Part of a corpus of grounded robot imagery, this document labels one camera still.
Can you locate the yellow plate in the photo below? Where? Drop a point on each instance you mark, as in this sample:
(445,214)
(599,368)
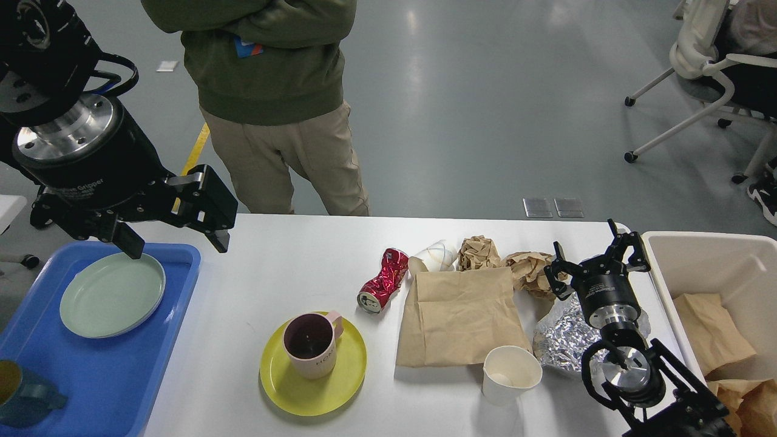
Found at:
(295,394)

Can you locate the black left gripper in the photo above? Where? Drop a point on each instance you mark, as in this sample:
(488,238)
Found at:
(95,157)

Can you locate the crushed white paper cup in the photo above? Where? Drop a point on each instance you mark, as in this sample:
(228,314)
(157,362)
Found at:
(440,256)

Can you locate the crumpled aluminium foil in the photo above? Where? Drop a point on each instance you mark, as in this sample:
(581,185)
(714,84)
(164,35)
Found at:
(561,337)

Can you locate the crumpled brown paper ball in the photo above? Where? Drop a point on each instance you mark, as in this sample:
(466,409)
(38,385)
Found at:
(478,252)

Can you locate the dark teal mug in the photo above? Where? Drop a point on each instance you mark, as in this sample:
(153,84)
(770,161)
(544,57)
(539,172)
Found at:
(26,397)

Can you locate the blue plastic tray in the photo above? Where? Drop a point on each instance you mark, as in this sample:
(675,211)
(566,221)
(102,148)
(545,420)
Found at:
(111,384)

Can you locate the pink mug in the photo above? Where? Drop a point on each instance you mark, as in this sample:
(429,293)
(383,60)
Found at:
(309,340)

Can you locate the metal floor socket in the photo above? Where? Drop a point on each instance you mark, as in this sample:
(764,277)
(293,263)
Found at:
(537,208)
(569,207)

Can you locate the metal floor socket left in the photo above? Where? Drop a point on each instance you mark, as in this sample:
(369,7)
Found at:
(537,208)

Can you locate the white office chair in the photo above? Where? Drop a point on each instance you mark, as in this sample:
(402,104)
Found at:
(700,72)

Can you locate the crumpled brown paper in bin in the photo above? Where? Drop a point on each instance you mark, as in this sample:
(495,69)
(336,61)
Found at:
(751,403)

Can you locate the white side table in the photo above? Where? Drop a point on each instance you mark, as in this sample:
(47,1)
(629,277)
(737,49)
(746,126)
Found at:
(11,206)

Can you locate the flat brown paper bag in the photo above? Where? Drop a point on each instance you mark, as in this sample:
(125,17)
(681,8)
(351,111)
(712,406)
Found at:
(456,318)

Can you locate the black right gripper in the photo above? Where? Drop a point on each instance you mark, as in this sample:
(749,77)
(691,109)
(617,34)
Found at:
(603,289)

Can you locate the metal floor socket right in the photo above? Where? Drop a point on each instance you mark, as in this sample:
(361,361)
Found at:
(569,207)

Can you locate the beige plastic bin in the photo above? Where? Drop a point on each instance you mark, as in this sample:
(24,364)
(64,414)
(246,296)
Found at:
(740,268)

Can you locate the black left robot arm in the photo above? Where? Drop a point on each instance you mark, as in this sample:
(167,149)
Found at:
(49,60)

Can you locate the crumpled brown paper wad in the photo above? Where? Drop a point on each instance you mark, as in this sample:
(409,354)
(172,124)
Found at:
(528,273)

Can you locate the pale green plate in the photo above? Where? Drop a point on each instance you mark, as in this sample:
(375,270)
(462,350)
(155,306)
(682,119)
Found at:
(112,296)

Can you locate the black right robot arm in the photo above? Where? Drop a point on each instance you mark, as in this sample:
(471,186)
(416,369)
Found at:
(656,394)

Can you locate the brown paper bag in bin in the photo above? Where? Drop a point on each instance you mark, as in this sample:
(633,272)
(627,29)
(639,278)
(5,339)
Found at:
(711,331)

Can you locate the crushed red soda can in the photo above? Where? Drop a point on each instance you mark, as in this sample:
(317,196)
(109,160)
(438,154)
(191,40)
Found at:
(375,294)

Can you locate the person in green sweater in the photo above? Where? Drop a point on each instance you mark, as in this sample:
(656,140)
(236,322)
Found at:
(269,82)

